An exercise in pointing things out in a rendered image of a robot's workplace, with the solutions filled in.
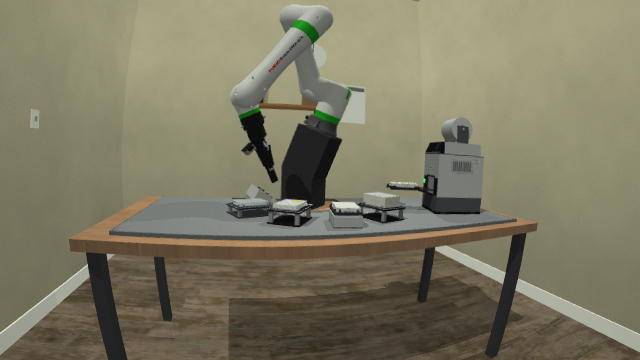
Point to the white roll of film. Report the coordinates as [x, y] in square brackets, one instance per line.
[449, 128]

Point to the grey button panel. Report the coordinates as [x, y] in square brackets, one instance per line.
[254, 192]

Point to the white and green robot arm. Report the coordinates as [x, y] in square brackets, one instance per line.
[332, 97]

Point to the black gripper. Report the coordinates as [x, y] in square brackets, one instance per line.
[257, 135]

